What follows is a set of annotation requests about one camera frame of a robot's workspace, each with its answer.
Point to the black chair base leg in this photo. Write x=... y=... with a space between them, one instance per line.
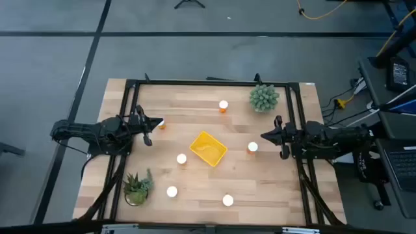
x=11 y=149

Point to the orange pill bottle white cap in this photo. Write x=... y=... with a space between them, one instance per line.
x=252 y=147
x=223 y=104
x=161 y=124
x=227 y=200
x=172 y=191
x=181 y=158

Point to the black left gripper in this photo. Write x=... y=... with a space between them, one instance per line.
x=138 y=123

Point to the black crossbar with grey brackets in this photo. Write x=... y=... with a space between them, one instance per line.
x=48 y=227

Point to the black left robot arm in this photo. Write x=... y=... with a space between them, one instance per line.
x=81 y=130

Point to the grey side desk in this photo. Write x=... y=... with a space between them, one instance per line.
x=399 y=130

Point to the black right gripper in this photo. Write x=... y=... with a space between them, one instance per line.
x=287 y=135

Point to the black power brick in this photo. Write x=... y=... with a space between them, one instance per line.
x=399 y=73

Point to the black tripod legs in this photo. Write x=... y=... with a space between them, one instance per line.
x=189 y=1

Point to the black laptop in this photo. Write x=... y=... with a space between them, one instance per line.
x=403 y=165

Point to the round pale green spiky plant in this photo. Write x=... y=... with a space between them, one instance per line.
x=264 y=97

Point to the yellow plastic basket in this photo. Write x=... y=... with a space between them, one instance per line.
x=208 y=149

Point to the black aluminium table frame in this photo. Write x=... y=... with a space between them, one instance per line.
x=211 y=83

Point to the black slanted pole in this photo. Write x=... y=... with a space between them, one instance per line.
x=395 y=47

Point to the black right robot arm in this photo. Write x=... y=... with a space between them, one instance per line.
x=341 y=133

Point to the green succulent in glass pot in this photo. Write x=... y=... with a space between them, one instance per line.
x=136 y=191

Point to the blue flat object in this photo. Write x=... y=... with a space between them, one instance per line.
x=406 y=107

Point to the black bag white lettering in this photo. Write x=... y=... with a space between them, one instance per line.
x=367 y=169

